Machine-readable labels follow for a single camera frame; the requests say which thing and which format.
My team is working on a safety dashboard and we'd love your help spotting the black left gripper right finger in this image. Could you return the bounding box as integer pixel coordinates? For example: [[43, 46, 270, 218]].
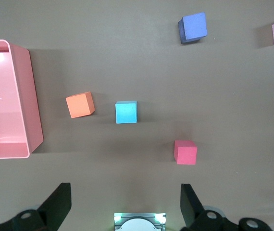
[[179, 183, 240, 231]]

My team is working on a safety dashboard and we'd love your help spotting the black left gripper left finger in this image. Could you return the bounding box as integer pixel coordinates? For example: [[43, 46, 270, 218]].
[[0, 182, 72, 231]]

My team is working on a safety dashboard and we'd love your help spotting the light blue foam block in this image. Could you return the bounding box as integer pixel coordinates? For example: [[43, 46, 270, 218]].
[[114, 100, 138, 125]]

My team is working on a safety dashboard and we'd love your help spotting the red foam block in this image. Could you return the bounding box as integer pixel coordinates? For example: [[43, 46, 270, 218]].
[[174, 140, 198, 166]]

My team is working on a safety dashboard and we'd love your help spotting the orange foam block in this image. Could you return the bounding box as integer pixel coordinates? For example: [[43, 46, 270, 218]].
[[65, 91, 96, 119]]

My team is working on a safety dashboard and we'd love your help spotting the pink plastic bin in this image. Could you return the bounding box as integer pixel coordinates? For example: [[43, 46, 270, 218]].
[[0, 39, 44, 160]]

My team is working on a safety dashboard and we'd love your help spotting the brown table cloth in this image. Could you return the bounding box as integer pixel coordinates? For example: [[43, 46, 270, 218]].
[[0, 0, 274, 231]]

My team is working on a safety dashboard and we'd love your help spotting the purple foam block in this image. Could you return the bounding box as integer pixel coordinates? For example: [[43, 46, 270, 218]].
[[177, 12, 208, 44]]

